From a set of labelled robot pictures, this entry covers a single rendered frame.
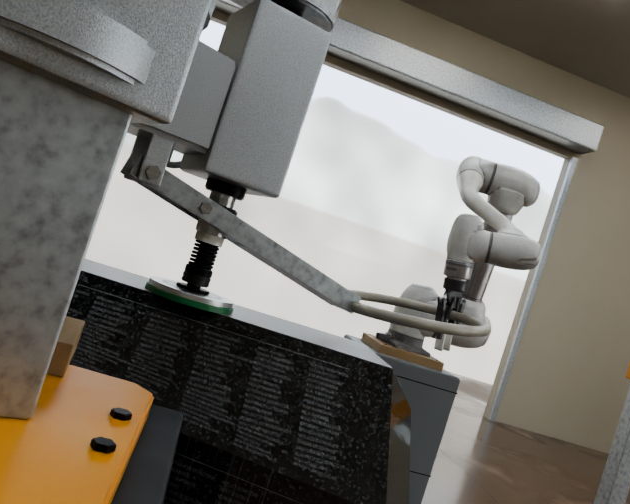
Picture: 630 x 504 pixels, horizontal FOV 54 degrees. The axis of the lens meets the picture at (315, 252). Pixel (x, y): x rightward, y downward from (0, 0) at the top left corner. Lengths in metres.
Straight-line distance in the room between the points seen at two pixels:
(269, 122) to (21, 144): 0.83
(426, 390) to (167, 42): 1.97
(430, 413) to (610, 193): 5.69
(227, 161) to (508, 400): 6.34
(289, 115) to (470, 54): 5.83
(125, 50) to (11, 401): 0.40
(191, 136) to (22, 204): 0.73
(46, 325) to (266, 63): 0.90
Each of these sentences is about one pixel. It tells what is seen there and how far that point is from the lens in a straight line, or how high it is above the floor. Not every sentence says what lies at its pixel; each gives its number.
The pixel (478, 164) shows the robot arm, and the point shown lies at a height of 1.62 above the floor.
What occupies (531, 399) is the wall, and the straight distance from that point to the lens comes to 7.61.
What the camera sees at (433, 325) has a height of 1.00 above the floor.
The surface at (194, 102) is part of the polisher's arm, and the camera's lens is 1.41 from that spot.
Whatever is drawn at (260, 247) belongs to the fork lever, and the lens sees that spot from 1.51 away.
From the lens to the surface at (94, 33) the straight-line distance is 0.68.
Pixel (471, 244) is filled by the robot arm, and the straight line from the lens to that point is 1.98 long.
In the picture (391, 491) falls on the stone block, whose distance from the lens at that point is 1.37.
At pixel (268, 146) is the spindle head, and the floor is 1.28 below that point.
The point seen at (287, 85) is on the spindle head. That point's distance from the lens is 1.48.
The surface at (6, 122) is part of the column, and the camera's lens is 0.72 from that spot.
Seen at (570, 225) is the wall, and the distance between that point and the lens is 7.59.
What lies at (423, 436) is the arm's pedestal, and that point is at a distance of 2.53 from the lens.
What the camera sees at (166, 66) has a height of 1.21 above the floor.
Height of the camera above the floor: 1.05
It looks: 1 degrees up
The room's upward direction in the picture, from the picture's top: 18 degrees clockwise
